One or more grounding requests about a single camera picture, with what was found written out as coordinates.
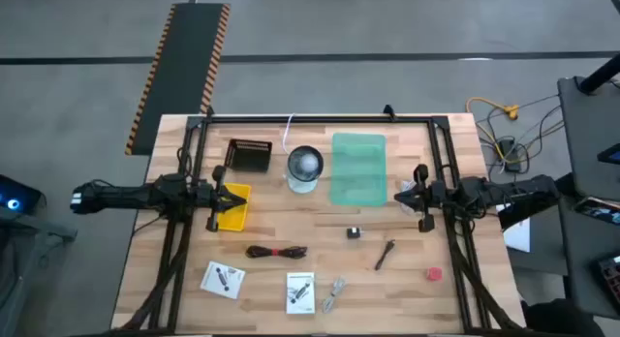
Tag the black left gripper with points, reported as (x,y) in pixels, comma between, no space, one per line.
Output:
(213,196)

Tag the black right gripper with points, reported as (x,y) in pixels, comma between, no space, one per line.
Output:
(431,196)

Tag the black USB wall charger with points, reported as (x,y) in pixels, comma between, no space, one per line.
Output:
(352,233)

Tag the white leaflet with device print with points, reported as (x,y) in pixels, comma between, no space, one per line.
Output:
(223,279)

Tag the pink USB wall charger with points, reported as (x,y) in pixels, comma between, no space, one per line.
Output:
(434,274)

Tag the white Acer manual booklet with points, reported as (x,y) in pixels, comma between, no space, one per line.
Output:
(300,293)

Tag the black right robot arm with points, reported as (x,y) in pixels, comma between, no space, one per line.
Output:
(508,189)

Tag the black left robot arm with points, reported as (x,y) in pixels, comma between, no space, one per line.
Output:
(126,196)

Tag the translucent green plastic bin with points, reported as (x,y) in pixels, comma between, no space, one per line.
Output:
(358,170)

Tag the yellow plastic slotted basket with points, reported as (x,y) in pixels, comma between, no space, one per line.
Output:
(237,218)

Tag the black plastic slotted basket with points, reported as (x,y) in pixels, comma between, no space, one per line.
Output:
(247,158)

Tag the white cylindrical projector on stand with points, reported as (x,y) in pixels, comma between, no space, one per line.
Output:
(305,165)

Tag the black floor power adapter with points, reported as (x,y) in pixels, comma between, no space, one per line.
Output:
(507,150)

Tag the white paper sheet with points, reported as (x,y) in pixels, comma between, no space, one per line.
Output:
(518,235)

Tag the black hazard-striped floor mat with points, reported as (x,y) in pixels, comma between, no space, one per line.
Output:
(184,75)

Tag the dark grey side table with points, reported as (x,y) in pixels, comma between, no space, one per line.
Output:
(581,259)
(586,133)

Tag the phone with colourful screen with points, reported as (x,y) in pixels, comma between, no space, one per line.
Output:
(598,211)

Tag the person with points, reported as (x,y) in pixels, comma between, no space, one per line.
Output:
(562,320)

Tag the dark tablet device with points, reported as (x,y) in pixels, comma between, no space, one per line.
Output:
(611,155)

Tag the black computer with blue light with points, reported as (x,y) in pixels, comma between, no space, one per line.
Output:
(19,194)

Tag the black keypad device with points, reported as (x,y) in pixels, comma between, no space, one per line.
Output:
(611,279)

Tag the black pole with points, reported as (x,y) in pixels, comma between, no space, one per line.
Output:
(600,74)

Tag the grey cart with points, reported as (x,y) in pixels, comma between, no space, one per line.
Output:
(19,279)

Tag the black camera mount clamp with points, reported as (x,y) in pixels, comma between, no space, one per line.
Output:
(389,112)

